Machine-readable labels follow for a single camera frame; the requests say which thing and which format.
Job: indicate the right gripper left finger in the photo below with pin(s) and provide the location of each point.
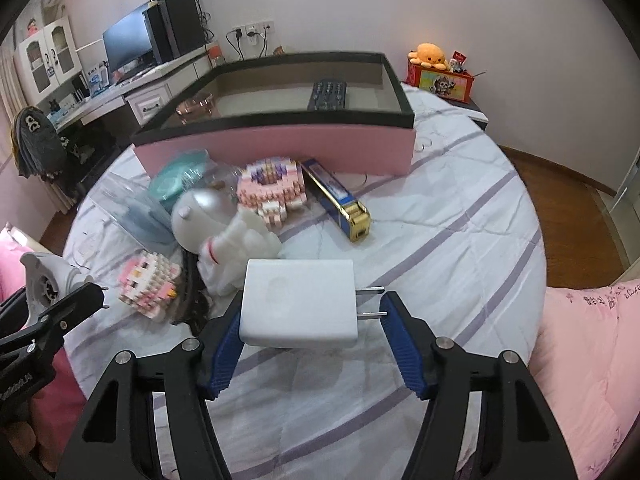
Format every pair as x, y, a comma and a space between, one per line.
115, 436

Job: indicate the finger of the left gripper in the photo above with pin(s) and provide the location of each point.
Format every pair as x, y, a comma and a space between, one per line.
67, 313

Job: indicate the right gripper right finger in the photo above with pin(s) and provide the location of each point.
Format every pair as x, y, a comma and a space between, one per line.
519, 437

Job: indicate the white handheld fan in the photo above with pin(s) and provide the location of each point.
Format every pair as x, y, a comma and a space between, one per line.
49, 278

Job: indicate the small pink block figure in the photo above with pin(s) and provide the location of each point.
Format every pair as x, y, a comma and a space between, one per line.
149, 284

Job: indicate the black hair comb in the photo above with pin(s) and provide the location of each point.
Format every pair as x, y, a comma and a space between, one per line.
191, 306

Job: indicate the white astronaut figurine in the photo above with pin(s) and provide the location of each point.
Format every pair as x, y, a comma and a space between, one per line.
224, 237

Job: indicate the teal oval case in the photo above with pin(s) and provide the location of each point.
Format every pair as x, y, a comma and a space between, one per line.
177, 176

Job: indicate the white power adapter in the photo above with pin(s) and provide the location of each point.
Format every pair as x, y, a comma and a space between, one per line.
301, 304

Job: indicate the blue and gold box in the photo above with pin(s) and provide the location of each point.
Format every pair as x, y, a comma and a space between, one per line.
348, 213

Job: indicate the clear box of masks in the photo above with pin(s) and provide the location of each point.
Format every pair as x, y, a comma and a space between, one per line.
136, 212

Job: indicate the pink blanket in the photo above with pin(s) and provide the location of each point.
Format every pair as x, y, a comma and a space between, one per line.
41, 401

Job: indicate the pink quilt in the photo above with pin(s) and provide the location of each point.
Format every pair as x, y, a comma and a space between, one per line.
586, 363

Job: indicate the striped white tablecloth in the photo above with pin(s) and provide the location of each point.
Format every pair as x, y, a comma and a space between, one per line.
458, 239

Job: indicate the black office chair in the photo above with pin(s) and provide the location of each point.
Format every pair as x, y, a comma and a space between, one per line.
72, 159

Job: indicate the white desk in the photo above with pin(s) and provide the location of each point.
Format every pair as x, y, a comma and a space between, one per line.
146, 93

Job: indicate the pink building block figure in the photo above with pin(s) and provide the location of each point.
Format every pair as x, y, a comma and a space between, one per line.
271, 188

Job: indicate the pink lidded jar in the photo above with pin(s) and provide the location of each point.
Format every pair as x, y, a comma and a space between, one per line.
201, 107

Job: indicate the white glass door cabinet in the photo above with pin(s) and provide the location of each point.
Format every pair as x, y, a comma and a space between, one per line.
46, 60

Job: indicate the pink box with black rim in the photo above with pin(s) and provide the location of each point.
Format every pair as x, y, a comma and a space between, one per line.
262, 105

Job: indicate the black computer monitor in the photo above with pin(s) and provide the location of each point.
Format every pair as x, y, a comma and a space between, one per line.
128, 40

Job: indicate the orange cap water bottle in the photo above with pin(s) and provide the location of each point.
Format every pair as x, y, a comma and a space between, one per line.
214, 53

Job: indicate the black computer tower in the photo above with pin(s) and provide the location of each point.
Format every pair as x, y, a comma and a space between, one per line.
174, 28

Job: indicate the black remote control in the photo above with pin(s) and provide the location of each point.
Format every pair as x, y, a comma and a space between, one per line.
327, 94

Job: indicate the red toy box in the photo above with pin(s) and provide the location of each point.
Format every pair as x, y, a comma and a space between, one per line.
448, 85

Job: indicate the orange octopus plush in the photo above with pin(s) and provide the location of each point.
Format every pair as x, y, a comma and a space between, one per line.
428, 56

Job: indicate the wall power outlet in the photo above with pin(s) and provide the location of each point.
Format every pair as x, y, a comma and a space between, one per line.
262, 28

